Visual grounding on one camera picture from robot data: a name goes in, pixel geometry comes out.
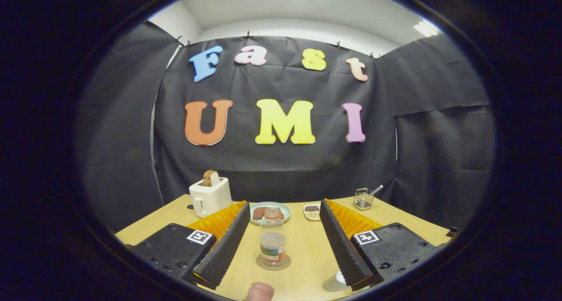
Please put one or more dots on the clear plastic juice bottle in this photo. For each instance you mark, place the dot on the clear plastic juice bottle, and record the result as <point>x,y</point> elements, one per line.
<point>272,248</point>

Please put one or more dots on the wooden table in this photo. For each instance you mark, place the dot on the wooden table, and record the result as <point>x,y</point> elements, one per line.
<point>307,248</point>

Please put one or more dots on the pale green plate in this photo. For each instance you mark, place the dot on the pale green plate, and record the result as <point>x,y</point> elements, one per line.
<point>287,211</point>

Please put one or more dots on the small ceiling light panel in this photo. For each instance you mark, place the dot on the small ceiling light panel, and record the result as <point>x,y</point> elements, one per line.
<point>426,28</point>

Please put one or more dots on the black backdrop cloth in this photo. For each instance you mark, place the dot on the black backdrop cloth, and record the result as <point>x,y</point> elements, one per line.
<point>285,169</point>

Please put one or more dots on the toasted bread slice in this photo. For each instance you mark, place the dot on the toasted bread slice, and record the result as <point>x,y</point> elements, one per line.
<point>210,178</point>

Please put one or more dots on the black table edge clamp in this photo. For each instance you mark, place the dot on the black table edge clamp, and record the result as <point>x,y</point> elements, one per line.
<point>452,231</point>

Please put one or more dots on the white toaster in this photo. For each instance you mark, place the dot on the white toaster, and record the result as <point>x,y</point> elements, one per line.
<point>213,198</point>

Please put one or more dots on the white divided snack dish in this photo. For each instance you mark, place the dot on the white divided snack dish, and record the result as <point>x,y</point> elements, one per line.
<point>309,217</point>

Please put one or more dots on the brown round coaster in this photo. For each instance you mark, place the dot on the brown round coaster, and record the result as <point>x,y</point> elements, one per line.
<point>286,263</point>

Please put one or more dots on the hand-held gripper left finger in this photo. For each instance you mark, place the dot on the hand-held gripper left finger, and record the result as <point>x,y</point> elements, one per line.
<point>226,244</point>

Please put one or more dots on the white cup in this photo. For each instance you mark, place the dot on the white cup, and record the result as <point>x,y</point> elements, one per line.
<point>340,277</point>

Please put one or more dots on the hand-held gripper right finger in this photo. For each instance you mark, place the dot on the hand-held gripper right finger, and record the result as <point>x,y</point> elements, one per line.
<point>342,244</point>

